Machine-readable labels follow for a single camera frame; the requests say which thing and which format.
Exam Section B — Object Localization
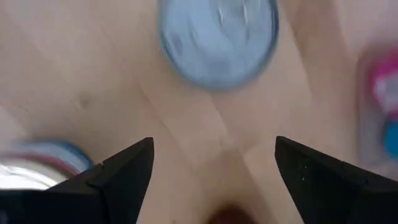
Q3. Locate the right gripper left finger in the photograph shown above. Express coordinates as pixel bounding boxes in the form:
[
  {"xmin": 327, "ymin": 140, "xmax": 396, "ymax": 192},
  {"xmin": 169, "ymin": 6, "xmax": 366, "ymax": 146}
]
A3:
[{"xmin": 0, "ymin": 136, "xmax": 155, "ymax": 224}]

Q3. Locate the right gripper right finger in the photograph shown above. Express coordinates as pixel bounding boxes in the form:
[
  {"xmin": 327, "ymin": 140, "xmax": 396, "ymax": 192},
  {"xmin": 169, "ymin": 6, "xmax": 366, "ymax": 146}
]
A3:
[{"xmin": 275, "ymin": 135, "xmax": 398, "ymax": 224}]

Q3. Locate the pull-tab can red blue label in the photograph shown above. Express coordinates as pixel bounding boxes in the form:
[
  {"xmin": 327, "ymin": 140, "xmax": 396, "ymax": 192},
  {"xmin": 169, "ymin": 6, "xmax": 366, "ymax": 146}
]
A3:
[{"xmin": 0, "ymin": 139, "xmax": 95, "ymax": 191}]

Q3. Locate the dark purple food item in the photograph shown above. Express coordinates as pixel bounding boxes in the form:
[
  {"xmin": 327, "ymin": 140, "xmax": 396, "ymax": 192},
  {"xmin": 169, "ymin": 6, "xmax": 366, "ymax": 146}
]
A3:
[{"xmin": 207, "ymin": 203, "xmax": 261, "ymax": 224}]

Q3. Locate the pink squeeze bottle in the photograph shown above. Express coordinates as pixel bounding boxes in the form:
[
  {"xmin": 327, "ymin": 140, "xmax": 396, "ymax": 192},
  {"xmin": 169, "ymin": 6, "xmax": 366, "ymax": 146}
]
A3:
[{"xmin": 366, "ymin": 51, "xmax": 398, "ymax": 122}]

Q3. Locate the blue label tin can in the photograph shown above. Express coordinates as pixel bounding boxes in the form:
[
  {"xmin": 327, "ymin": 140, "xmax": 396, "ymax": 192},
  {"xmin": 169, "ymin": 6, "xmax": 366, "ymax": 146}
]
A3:
[{"xmin": 157, "ymin": 0, "xmax": 280, "ymax": 91}]

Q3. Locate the clear plastic bin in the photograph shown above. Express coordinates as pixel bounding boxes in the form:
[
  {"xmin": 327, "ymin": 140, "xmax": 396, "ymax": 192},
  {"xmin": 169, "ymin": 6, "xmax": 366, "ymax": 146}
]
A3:
[{"xmin": 354, "ymin": 40, "xmax": 398, "ymax": 181}]

